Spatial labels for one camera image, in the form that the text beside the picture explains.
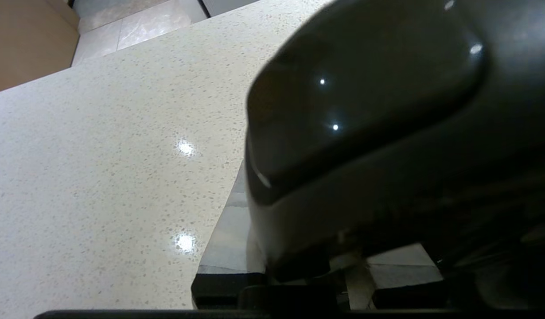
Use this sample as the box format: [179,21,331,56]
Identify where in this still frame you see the black electric kettle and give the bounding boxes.
[245,0,545,311]

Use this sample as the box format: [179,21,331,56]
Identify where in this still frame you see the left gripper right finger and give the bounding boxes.
[370,244,455,310]

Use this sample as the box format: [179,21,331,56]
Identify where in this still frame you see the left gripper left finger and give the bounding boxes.
[192,162,266,310]

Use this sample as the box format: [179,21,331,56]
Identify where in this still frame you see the wooden door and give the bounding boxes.
[0,0,80,96]

